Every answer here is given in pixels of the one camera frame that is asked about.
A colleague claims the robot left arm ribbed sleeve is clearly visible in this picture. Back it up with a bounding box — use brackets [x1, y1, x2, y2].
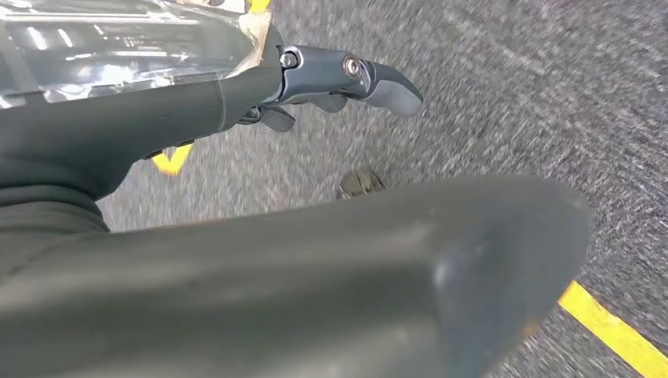
[0, 187, 112, 235]

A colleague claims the clear plastic hand wrap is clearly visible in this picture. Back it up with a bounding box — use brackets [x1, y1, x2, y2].
[0, 0, 273, 108]

